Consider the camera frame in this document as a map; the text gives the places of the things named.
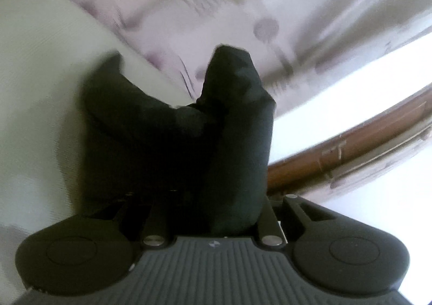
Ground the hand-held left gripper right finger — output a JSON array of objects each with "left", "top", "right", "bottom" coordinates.
[{"left": 255, "top": 194, "right": 340, "bottom": 249}]

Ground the brown wooden bed frame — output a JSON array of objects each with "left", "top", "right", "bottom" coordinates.
[{"left": 266, "top": 84, "right": 432, "bottom": 196}]

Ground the beige curtain with purple leaves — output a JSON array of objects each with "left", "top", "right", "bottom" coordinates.
[{"left": 0, "top": 0, "right": 432, "bottom": 116}]

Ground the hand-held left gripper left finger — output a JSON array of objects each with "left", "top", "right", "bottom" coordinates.
[{"left": 83, "top": 190, "right": 169, "bottom": 249}]

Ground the black garment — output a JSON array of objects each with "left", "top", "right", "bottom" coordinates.
[{"left": 79, "top": 44, "right": 277, "bottom": 237}]

